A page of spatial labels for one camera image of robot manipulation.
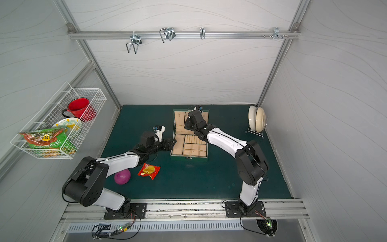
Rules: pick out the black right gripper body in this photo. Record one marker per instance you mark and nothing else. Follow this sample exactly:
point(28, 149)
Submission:
point(191, 114)

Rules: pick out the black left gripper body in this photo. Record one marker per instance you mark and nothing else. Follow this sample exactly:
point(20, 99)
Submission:
point(165, 144)

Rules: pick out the green jewelry box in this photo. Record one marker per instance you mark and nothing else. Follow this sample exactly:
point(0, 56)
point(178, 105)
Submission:
point(188, 146)

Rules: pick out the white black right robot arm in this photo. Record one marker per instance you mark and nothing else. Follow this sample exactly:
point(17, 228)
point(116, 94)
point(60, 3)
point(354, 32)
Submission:
point(250, 160)

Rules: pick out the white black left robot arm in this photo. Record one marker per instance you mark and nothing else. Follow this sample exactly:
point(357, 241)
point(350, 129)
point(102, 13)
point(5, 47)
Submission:
point(86, 183)

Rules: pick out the red yellow snack packet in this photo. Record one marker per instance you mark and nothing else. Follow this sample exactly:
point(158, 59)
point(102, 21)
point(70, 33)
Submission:
point(149, 170)

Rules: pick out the purple ball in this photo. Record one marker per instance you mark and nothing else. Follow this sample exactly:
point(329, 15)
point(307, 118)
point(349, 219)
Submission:
point(122, 177)

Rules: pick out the cream plate left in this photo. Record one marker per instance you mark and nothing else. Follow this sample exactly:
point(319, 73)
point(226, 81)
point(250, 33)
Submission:
point(252, 117)

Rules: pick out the cream plate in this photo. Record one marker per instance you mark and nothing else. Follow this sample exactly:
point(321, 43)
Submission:
point(252, 117)
point(260, 120)

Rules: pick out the cream plate right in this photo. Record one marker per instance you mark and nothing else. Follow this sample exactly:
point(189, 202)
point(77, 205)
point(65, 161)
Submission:
point(260, 120)

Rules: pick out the metal plate rack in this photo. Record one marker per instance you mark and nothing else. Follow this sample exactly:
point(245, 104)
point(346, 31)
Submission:
point(261, 134)

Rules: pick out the small metal hook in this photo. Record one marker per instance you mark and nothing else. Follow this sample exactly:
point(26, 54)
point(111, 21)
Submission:
point(202, 33)

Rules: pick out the metal double hook middle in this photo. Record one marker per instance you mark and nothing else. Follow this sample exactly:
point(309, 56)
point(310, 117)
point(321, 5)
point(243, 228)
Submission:
point(167, 33)

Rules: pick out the metal double hook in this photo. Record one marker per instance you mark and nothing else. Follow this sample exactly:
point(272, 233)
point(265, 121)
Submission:
point(167, 33)
point(134, 43)

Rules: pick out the red mug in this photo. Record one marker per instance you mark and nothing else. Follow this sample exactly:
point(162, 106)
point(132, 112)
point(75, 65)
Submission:
point(80, 108)

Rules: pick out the white patterned plate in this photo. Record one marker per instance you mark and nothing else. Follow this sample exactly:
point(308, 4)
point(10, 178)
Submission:
point(70, 125)

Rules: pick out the metal double hook left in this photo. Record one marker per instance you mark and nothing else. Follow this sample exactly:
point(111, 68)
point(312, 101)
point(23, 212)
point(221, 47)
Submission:
point(134, 43)

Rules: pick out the green red snack bag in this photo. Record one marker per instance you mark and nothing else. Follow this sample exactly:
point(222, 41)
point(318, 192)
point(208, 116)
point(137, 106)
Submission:
point(46, 139)

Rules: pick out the metal hook right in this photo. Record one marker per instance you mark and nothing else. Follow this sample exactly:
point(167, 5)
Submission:
point(276, 35)

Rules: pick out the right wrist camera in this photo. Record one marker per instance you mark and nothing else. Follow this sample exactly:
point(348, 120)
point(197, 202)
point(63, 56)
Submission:
point(199, 108)

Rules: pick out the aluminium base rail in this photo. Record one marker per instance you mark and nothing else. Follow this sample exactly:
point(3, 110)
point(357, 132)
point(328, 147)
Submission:
point(186, 210)

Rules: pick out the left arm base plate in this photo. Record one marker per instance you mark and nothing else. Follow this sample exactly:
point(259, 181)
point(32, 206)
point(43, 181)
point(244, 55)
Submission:
point(127, 211)

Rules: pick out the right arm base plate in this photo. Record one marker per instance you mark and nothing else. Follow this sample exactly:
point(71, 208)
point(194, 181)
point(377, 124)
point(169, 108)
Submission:
point(237, 209)

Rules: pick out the white wire basket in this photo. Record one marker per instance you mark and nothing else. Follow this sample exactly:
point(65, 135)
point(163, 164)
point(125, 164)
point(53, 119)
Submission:
point(51, 114)

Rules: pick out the horizontal aluminium rail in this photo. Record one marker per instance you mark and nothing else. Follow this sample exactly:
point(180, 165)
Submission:
point(180, 35)

